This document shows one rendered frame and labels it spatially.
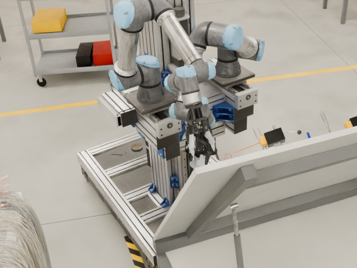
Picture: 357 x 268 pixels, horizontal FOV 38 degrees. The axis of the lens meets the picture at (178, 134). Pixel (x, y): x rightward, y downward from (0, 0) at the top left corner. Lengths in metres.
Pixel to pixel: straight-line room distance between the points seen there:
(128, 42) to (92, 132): 2.37
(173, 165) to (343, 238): 1.24
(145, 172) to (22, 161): 1.20
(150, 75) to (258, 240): 0.97
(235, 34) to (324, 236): 1.00
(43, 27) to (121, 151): 1.86
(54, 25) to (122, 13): 3.11
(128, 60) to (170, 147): 0.56
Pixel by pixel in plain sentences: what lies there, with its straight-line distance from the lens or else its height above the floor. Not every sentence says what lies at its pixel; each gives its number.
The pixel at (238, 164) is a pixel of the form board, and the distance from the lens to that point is 1.40.
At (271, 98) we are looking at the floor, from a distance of 5.04.
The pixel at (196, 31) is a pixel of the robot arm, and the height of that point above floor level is 1.57.
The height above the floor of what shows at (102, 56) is 0.28.
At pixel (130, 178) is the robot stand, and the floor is 0.21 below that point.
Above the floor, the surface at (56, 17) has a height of 0.69.
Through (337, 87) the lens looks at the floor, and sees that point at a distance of 5.31.
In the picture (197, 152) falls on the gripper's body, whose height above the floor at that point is 1.19.
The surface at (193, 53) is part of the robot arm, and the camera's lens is 2.21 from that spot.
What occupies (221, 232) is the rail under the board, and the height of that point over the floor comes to 0.82.
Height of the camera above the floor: 2.52
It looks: 34 degrees down
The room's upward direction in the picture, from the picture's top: 4 degrees counter-clockwise
